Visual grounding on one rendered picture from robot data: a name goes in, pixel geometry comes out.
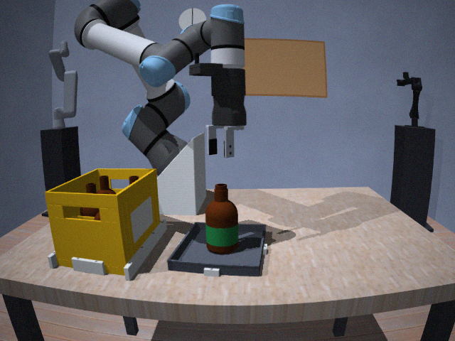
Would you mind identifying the yellow plastic crate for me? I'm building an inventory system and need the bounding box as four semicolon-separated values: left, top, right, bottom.
45;169;160;276

